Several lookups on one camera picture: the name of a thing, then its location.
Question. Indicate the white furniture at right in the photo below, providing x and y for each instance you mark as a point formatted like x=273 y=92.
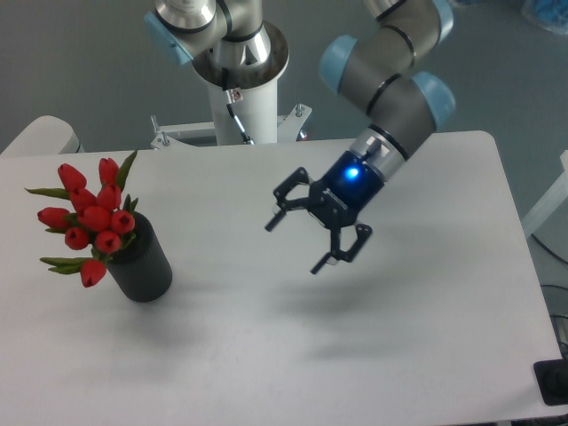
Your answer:
x=548 y=203

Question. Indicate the black ribbed cylindrical vase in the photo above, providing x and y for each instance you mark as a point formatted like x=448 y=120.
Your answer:
x=142 y=271

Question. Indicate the red tulip bouquet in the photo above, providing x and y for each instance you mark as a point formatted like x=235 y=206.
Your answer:
x=104 y=222

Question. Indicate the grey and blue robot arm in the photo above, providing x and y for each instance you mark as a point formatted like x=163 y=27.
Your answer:
x=241 y=56

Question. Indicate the black device at table edge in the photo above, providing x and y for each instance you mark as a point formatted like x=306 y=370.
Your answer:
x=551 y=377

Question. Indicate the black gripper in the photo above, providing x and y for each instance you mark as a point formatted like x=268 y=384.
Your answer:
x=346 y=191

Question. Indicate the white rounded chair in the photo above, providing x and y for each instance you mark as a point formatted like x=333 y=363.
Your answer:
x=46 y=135

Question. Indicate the blue plastic bag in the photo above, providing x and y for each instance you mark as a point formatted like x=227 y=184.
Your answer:
x=548 y=14

